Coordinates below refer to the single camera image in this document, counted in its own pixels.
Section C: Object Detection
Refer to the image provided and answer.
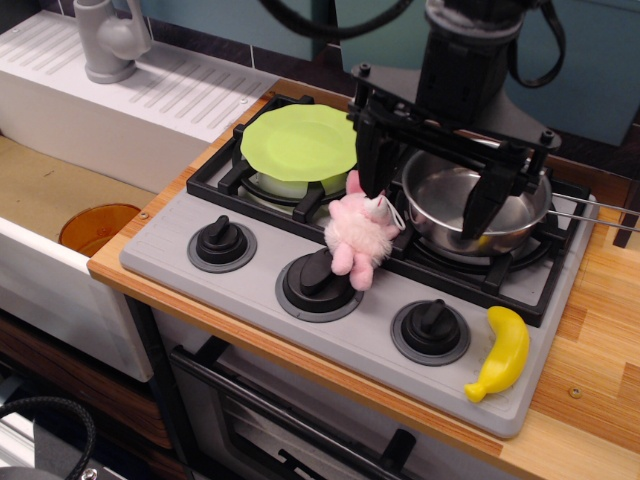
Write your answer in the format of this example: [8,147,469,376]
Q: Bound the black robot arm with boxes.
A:
[349,1,566,239]

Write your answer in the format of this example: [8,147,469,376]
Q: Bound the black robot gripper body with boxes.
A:
[348,63,556,171]

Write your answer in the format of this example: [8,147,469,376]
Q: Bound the black left stove knob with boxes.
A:
[187,215,258,274]

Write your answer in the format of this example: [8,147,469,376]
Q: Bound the orange plastic bowl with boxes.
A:
[58,203,141,257]

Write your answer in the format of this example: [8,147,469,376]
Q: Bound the toy oven door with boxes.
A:
[168,337,493,479]

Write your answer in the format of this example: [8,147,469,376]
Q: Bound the yellow toy banana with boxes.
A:
[464,306,530,403]

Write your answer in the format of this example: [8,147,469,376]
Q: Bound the grey toy stove top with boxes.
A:
[120,192,591,438]

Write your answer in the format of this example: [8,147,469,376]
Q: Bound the stainless steel pot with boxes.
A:
[402,151,635,257]

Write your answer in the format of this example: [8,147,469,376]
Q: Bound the pink plush toy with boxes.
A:
[324,170,406,291]

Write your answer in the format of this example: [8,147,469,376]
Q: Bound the white toy sink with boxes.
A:
[1,11,276,382]

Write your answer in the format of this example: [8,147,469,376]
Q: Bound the black right stove knob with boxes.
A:
[391,299,471,367]

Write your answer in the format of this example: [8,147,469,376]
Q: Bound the black middle stove knob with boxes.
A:
[275,248,364,323]

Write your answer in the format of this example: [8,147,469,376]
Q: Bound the black stove knob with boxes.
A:
[187,215,258,274]
[275,248,364,323]
[391,299,471,367]

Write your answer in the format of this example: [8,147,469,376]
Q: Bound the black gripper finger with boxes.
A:
[355,112,406,198]
[461,144,545,240]

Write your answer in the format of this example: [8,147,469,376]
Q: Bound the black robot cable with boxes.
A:
[257,0,567,89]

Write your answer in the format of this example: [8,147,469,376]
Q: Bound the green plastic plate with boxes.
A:
[240,104,356,182]

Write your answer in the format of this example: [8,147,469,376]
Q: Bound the black braided cable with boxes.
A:
[0,396,97,480]

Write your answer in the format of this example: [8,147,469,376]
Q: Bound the grey toy faucet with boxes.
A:
[73,0,152,84]

